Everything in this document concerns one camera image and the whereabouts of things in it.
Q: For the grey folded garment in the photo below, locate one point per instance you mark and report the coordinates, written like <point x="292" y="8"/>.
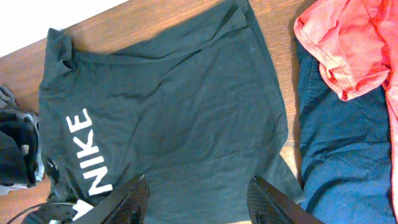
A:
<point x="8" y="104"/>

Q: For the black folded garment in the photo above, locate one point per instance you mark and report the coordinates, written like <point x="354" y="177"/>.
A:
<point x="19" y="146"/>

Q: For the blue garment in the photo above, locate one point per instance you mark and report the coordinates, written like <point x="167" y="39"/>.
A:
<point x="346" y="151"/>

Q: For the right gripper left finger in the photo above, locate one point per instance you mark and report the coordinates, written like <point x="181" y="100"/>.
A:
<point x="126" y="205"/>

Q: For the dark green Nike t-shirt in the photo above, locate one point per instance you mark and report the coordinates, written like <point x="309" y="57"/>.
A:
<point x="197" y="110"/>

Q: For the red garment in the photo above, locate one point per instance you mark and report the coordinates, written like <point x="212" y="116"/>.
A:
<point x="355" y="42"/>

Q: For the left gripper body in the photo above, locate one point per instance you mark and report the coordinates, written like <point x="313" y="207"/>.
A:
<point x="63" y="212"/>

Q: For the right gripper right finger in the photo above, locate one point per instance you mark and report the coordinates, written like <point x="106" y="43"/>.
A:
<point x="268" y="205"/>

